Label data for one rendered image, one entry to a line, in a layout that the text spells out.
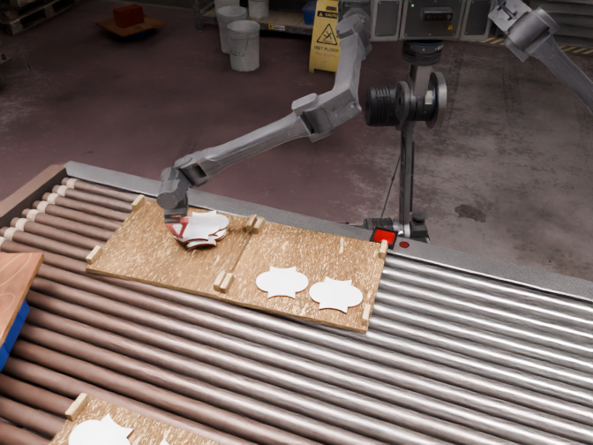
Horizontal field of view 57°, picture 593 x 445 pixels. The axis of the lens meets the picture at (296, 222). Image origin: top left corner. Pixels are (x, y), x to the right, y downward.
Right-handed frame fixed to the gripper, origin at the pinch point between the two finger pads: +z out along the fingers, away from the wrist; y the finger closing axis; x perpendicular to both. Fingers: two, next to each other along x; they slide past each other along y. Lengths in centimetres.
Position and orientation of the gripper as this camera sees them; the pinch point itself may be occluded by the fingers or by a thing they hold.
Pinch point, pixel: (178, 228)
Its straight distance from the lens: 167.8
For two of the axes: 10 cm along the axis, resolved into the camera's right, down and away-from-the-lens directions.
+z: -0.2, 7.8, 6.2
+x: 9.9, -0.9, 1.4
